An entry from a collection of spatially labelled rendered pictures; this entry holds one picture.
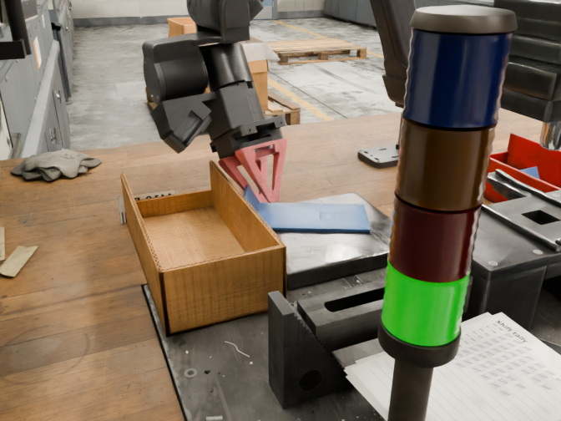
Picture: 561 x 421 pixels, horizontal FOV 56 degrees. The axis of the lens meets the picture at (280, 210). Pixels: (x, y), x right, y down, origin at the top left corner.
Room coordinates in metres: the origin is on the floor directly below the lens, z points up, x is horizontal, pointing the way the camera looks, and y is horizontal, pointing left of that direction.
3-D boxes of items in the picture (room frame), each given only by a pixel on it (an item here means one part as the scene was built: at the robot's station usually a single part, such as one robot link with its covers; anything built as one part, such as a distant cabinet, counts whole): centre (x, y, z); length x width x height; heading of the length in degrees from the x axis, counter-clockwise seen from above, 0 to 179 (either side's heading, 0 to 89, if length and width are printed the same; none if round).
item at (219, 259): (0.52, 0.10, 0.93); 0.25 x 0.13 x 0.08; 23
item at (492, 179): (0.55, -0.26, 0.98); 0.07 x 0.02 x 0.01; 23
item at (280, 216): (0.59, -0.03, 0.93); 0.15 x 0.07 x 0.03; 87
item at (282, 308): (0.33, -0.03, 0.95); 0.06 x 0.03 x 0.09; 113
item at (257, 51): (4.14, 0.40, 0.40); 0.66 x 0.62 x 0.50; 20
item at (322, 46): (7.29, -0.38, 0.07); 1.20 x 1.00 x 0.14; 111
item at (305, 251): (0.57, -0.06, 0.91); 0.17 x 0.16 x 0.02; 113
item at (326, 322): (0.35, -0.09, 0.95); 0.15 x 0.03 x 0.10; 113
